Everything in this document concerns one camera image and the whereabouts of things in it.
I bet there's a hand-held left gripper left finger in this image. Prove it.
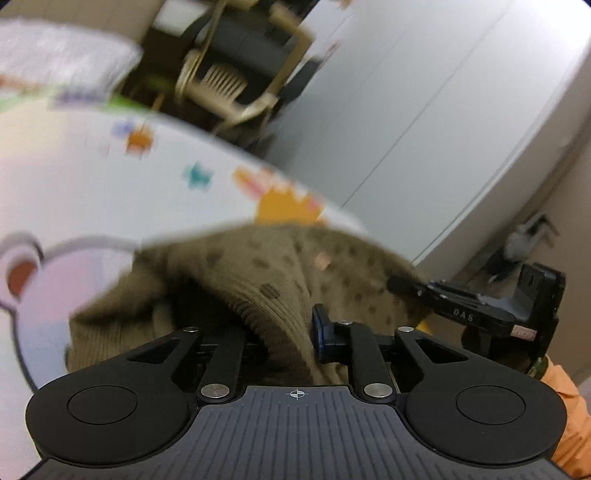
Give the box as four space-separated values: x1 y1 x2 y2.
126 325 260 404

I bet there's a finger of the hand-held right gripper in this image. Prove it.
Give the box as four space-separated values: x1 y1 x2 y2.
387 275 445 304

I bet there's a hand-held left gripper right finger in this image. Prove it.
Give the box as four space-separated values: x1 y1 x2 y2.
311 304 468 404

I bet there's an olive dotted knit sweater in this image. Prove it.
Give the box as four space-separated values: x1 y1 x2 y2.
67 222 432 386

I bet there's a person's right forearm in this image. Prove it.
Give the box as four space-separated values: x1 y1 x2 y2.
526 356 591 472

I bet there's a grey object on floor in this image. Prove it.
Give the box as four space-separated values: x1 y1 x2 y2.
487 211 561 283

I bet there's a white wardrobe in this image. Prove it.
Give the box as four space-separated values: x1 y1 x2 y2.
265 0 591 280

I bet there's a cartoon printed bed sheet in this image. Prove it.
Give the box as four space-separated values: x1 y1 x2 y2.
0 74 370 480

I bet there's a beige plastic chair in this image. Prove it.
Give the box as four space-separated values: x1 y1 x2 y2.
173 0 315 134

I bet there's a white quilted blanket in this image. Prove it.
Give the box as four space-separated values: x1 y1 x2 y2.
0 21 144 90

